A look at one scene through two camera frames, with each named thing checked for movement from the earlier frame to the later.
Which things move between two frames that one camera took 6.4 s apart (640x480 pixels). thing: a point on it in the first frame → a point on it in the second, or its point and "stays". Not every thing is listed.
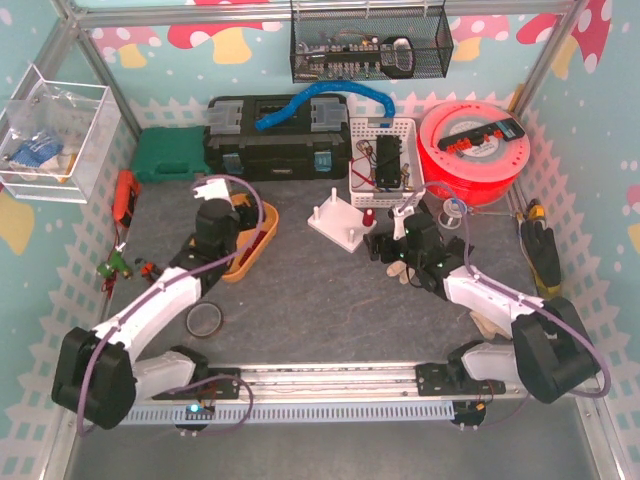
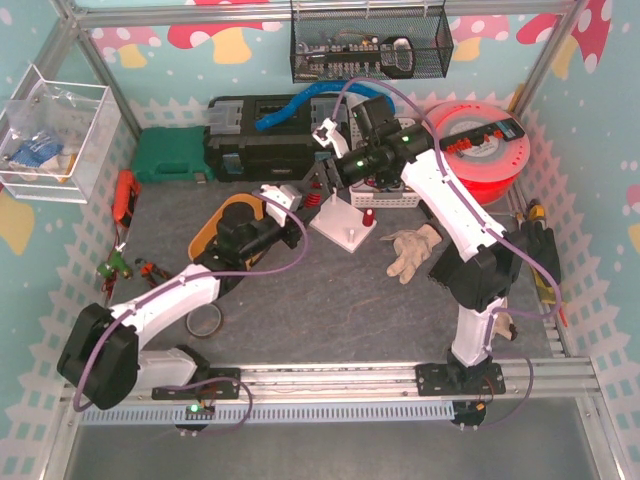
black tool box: [311, 143] stays
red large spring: [368, 217] stays
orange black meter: [127, 191] stays
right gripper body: [379, 245] → [329, 174]
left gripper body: [247, 211] → [292, 232]
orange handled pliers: [148, 269] stays
